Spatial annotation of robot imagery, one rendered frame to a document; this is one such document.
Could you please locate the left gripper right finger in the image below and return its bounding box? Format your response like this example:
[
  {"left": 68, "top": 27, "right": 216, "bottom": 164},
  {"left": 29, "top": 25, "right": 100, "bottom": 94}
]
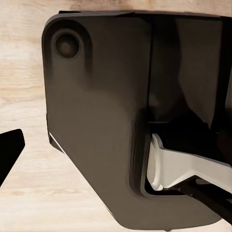
[{"left": 217, "top": 128, "right": 232, "bottom": 167}]

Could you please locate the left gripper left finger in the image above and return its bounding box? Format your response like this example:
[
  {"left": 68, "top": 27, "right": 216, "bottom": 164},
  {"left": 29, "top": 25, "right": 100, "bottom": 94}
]
[{"left": 0, "top": 129, "right": 25, "bottom": 187}]

